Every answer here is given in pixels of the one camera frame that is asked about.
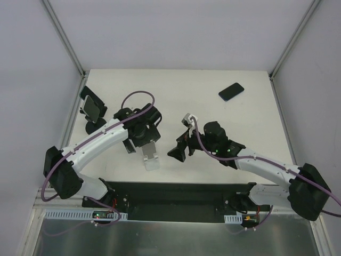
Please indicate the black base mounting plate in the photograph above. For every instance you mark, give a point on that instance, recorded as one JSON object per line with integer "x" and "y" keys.
{"x": 181, "y": 202}

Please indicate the black round-base phone holder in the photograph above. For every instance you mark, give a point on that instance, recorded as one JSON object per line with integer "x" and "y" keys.
{"x": 91, "y": 127}

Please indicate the left aluminium frame post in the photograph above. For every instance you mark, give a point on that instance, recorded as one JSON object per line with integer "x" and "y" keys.
{"x": 63, "y": 36}

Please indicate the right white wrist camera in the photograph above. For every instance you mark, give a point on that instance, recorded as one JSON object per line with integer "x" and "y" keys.
{"x": 189, "y": 121}

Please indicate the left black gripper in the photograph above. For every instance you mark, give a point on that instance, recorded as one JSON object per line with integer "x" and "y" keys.
{"x": 147, "y": 137}

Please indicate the blue phone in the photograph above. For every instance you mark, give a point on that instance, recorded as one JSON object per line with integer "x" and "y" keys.
{"x": 231, "y": 91}

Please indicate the silver metal phone stand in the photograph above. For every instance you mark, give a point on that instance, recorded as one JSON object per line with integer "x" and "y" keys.
{"x": 150, "y": 156}

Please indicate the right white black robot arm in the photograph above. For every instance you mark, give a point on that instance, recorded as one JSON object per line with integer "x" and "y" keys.
{"x": 301, "y": 188}

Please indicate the right white cable duct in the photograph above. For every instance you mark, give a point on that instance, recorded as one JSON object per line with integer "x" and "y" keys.
{"x": 233, "y": 219}

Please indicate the black stand far left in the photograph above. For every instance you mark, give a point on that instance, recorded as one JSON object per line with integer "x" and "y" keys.
{"x": 102, "y": 111}

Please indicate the aluminium frame post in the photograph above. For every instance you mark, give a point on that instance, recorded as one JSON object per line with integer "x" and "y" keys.
{"x": 309, "y": 13}
{"x": 63, "y": 36}

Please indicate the white cable duct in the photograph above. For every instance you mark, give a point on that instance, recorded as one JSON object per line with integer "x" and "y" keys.
{"x": 233, "y": 219}
{"x": 84, "y": 215}

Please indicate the right aluminium frame post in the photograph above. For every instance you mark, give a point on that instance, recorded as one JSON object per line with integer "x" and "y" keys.
{"x": 309, "y": 13}

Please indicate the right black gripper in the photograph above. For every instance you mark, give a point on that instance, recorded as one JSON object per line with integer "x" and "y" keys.
{"x": 186, "y": 144}

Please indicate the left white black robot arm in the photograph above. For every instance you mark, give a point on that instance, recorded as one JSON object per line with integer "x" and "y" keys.
{"x": 62, "y": 167}

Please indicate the left white cable duct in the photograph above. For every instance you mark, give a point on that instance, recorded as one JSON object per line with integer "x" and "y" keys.
{"x": 84, "y": 215}

